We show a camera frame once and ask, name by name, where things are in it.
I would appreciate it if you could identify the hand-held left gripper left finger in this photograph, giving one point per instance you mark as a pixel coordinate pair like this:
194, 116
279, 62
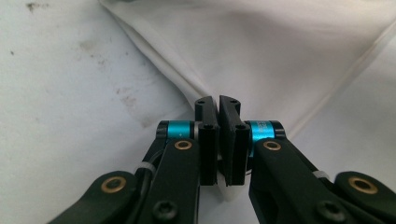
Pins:
208, 149

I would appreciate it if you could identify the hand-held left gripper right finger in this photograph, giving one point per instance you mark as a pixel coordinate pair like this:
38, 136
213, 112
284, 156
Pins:
233, 149

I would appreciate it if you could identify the white tank top black trim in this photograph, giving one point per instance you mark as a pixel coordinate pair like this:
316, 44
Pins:
249, 49

